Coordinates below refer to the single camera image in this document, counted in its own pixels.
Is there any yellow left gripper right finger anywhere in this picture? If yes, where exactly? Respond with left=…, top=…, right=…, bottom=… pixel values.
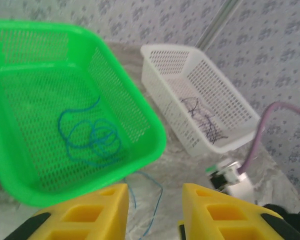
left=177, top=182, right=300, bottom=240

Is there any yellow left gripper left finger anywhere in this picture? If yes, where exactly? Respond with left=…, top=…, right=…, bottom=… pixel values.
left=4, top=183, right=129, bottom=240

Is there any blue thin cable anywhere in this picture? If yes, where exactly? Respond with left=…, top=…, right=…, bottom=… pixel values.
left=122, top=171, right=164, bottom=237
left=58, top=95, right=123, bottom=167

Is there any dark purple thin cable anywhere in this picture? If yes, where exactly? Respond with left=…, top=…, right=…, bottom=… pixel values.
left=181, top=96, right=228, bottom=146

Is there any white perforated plastic basket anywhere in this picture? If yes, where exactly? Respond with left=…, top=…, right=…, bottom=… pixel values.
left=139, top=44, right=262, bottom=158

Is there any green perforated plastic basket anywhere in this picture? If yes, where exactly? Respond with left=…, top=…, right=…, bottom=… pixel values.
left=0, top=19, right=167, bottom=208

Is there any aluminium frame post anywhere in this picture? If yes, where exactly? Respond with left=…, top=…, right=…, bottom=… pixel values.
left=196, top=0, right=239, bottom=49

